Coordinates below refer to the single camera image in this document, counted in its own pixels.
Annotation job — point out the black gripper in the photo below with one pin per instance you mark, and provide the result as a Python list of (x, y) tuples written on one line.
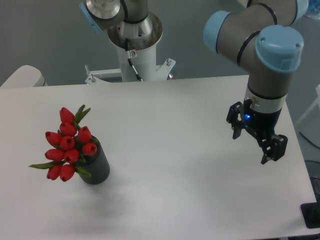
[(259, 117)]

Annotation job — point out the red tulip bouquet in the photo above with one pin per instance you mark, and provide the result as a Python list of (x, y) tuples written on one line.
[(72, 147)]

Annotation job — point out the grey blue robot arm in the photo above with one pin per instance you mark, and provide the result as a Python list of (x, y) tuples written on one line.
[(260, 40)]

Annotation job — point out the dark grey ribbed vase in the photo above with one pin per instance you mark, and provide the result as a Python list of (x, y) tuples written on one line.
[(97, 165)]

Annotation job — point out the black device at table edge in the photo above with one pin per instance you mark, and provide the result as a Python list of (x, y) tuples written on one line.
[(311, 214)]

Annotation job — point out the blue plastic bag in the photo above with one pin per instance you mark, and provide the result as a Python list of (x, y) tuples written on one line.
[(313, 9)]

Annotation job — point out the white chair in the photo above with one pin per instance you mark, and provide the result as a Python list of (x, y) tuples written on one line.
[(25, 76)]

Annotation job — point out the white frame at right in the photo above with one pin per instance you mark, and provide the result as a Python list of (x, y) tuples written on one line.
[(315, 103)]

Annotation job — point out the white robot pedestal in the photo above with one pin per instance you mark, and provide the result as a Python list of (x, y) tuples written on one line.
[(136, 53)]

